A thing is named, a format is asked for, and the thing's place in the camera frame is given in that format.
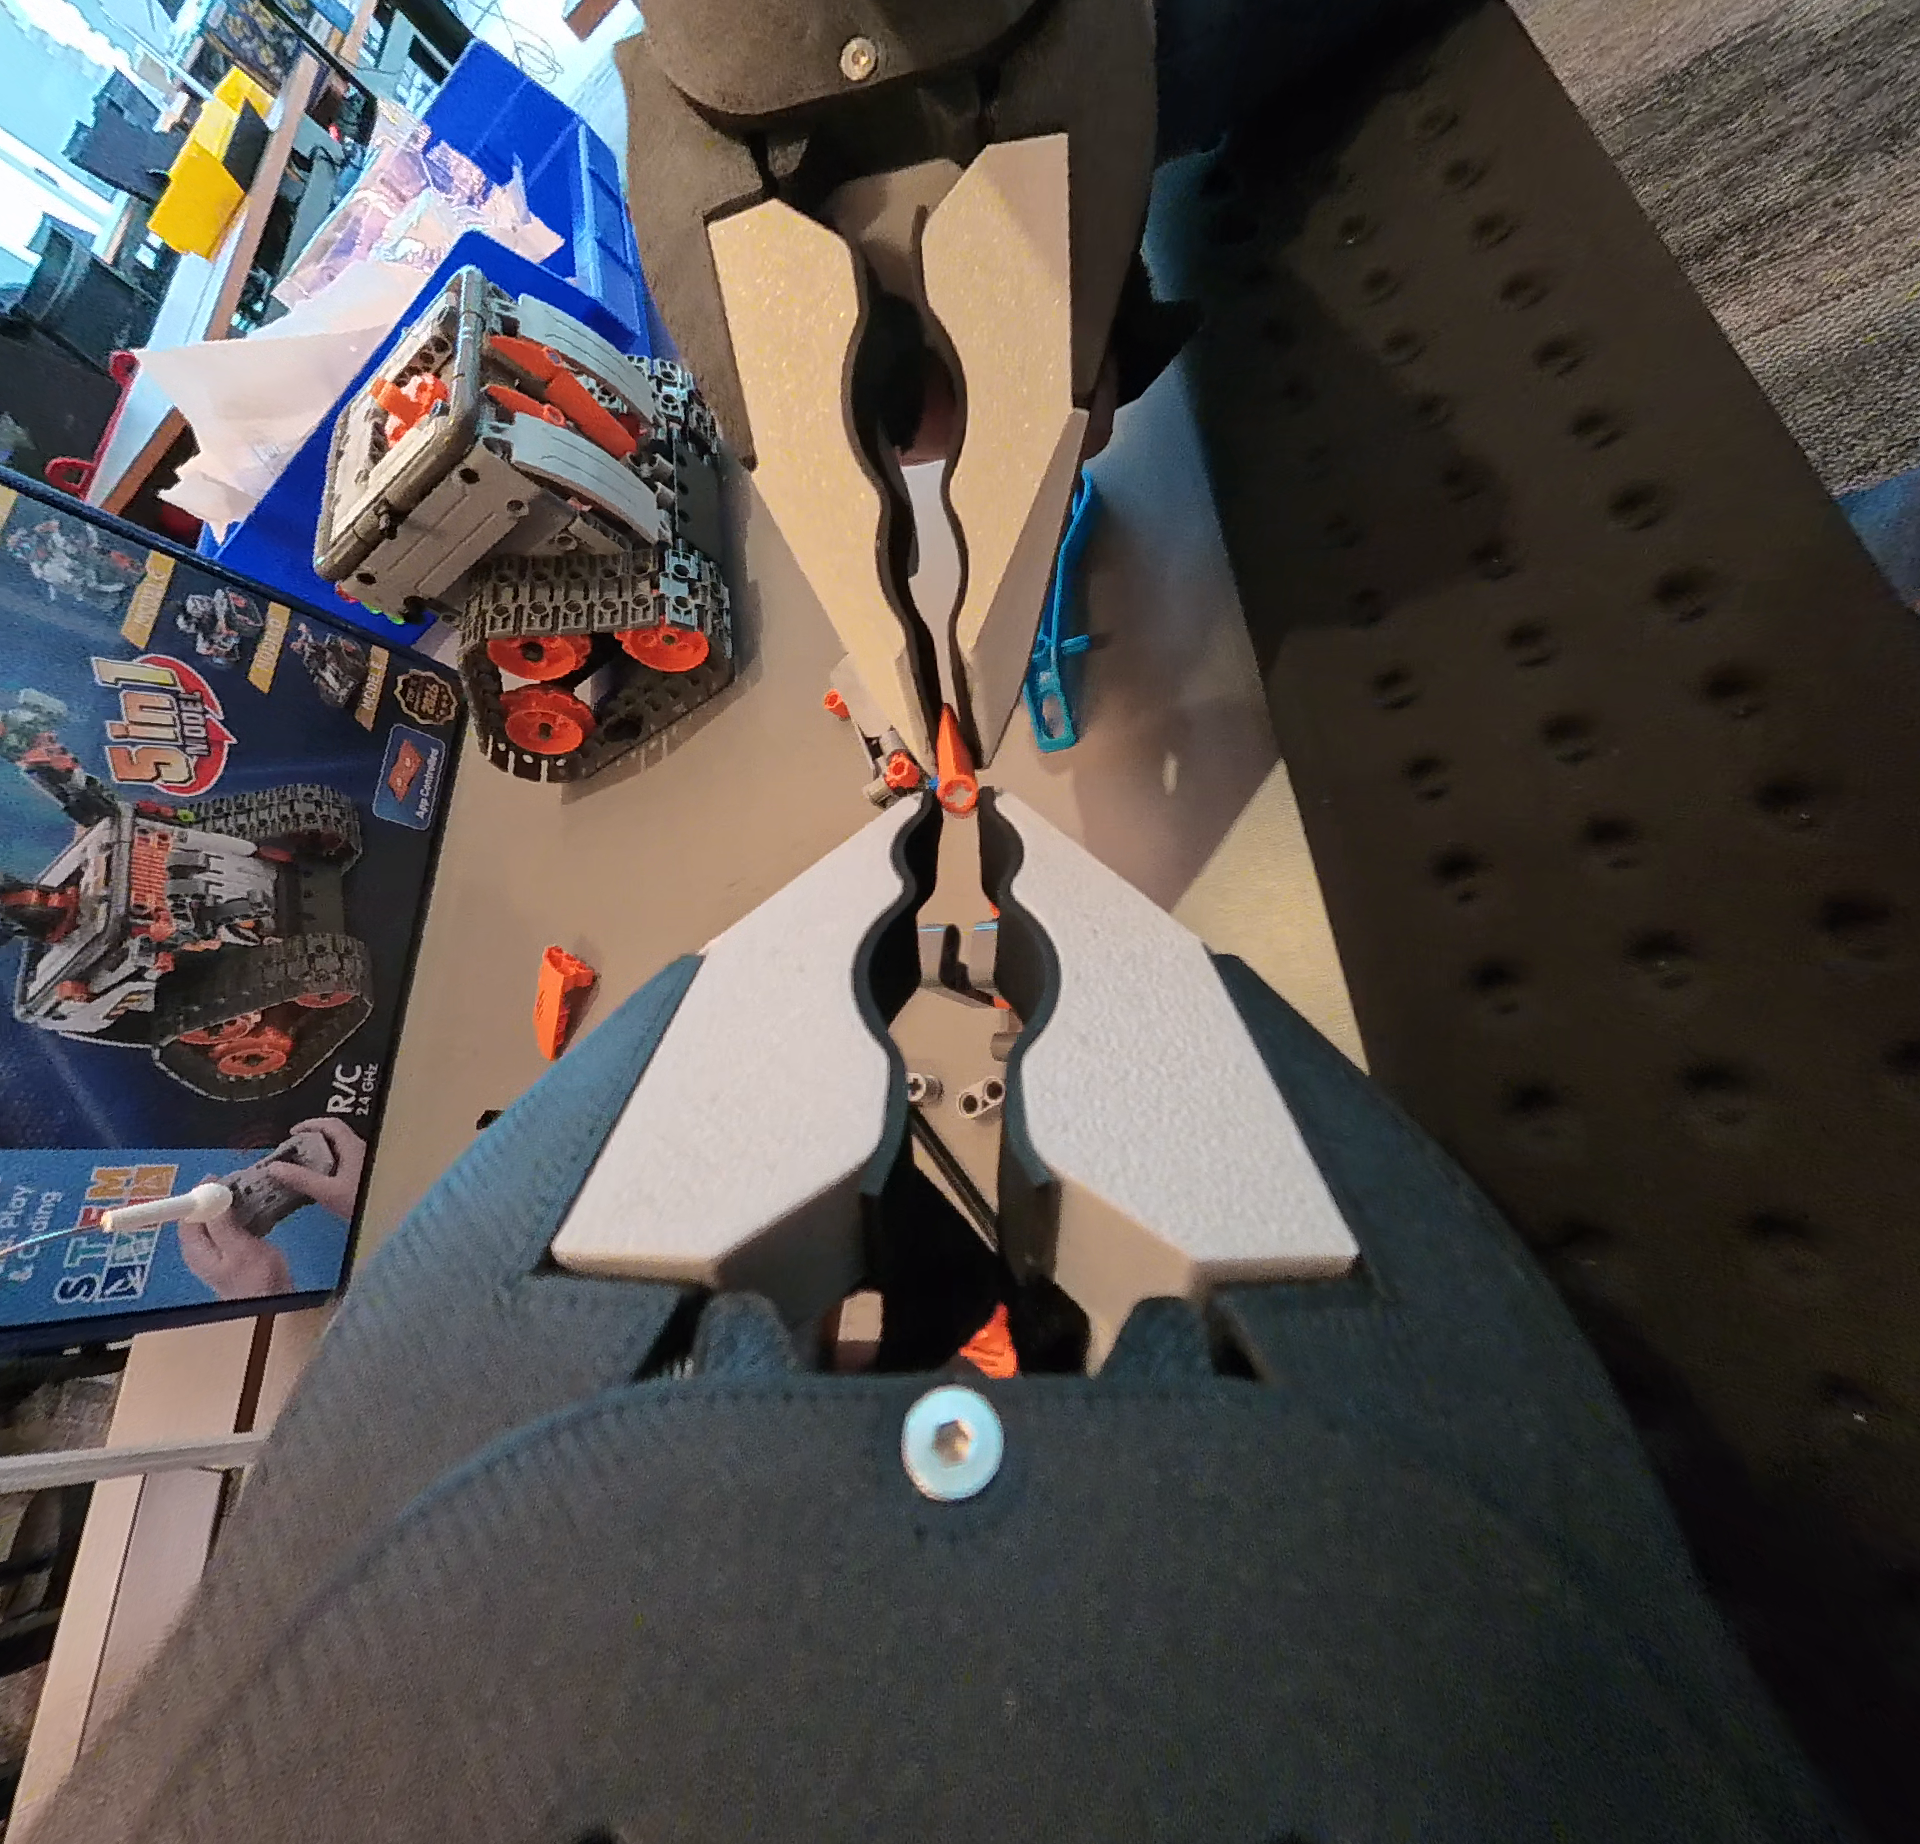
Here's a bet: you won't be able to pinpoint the long black axle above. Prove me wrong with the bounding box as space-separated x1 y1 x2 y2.
907 1108 1003 1248

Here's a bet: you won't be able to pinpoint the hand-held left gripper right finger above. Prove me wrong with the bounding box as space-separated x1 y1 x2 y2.
980 790 1358 1295

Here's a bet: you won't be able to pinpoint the white plastic bags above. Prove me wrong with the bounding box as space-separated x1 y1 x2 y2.
133 147 573 524

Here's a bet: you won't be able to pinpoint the grey tracked toy robot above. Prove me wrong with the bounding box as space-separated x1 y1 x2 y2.
311 267 737 784

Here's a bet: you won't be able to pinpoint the cyan plastic brick tool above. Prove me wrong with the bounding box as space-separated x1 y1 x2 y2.
1027 471 1108 755

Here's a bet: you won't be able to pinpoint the black perforated pad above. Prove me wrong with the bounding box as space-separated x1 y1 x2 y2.
1140 0 1920 1575

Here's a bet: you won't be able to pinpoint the yellow bin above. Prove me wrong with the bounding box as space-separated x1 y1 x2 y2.
148 65 280 263

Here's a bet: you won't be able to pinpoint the orange wedge brick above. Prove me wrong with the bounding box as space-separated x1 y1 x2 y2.
533 947 597 1061

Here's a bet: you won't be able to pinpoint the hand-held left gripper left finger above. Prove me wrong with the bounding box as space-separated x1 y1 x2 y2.
552 796 942 1289

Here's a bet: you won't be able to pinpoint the grey white orange brick arm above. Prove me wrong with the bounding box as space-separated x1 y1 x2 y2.
824 657 929 810

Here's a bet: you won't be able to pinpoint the blue plastic bin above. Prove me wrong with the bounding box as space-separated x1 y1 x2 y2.
241 36 661 600

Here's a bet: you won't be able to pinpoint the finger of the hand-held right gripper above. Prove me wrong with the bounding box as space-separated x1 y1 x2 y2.
705 201 942 759
919 133 1094 772

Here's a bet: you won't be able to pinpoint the dark blue robot kit box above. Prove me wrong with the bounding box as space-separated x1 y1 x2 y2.
0 466 466 1334

